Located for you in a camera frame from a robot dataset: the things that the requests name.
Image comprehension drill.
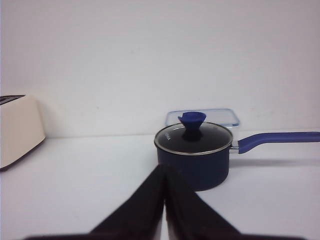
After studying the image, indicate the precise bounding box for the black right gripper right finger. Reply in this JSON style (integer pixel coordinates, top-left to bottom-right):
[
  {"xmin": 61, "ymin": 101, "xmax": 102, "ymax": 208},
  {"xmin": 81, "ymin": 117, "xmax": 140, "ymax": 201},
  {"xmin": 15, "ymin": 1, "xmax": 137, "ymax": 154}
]
[{"xmin": 163, "ymin": 165, "xmax": 302, "ymax": 240}]

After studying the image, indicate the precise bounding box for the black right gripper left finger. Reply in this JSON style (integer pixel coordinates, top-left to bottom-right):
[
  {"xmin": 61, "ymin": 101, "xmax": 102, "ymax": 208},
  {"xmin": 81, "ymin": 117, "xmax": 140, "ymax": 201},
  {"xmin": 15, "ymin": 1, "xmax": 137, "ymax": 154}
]
[{"xmin": 27, "ymin": 165, "xmax": 167, "ymax": 240}]

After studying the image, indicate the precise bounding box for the dark blue saucepan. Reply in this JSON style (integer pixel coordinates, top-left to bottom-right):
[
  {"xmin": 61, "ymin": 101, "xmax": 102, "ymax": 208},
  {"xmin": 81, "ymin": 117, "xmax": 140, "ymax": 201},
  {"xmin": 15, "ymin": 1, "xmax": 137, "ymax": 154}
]
[{"xmin": 156, "ymin": 131, "xmax": 320, "ymax": 192}]

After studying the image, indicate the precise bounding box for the glass pot lid blue knob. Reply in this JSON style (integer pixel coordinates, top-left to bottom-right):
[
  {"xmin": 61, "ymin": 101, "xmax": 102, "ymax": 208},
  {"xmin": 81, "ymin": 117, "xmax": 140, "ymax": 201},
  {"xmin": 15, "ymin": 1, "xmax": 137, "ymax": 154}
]
[{"xmin": 154, "ymin": 111, "xmax": 233, "ymax": 156}]

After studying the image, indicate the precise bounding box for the clear plastic container blue rim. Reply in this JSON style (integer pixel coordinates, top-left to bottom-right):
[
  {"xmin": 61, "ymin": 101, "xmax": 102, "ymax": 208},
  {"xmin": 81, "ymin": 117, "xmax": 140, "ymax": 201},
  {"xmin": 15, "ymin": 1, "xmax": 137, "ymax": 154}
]
[{"xmin": 164, "ymin": 108, "xmax": 240, "ymax": 128}]

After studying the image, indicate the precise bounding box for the cream white two-slot toaster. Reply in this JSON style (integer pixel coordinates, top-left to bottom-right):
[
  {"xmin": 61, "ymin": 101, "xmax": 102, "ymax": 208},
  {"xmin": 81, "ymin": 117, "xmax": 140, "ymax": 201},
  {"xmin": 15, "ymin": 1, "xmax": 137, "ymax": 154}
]
[{"xmin": 0, "ymin": 95, "xmax": 46, "ymax": 171}]

